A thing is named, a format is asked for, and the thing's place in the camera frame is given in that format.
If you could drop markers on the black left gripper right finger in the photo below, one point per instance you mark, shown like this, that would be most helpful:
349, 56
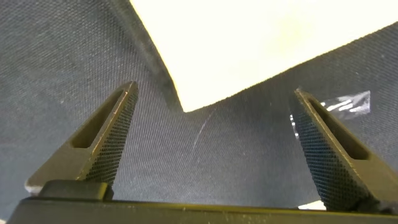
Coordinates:
339, 174

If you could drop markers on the yellow microfibre towel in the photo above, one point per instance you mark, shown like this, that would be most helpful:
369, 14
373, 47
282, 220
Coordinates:
248, 46

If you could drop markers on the crumpled clear plastic scrap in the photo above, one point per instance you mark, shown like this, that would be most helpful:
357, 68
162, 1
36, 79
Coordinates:
349, 105

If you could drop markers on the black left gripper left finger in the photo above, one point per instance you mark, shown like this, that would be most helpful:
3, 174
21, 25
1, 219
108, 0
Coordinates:
93, 155

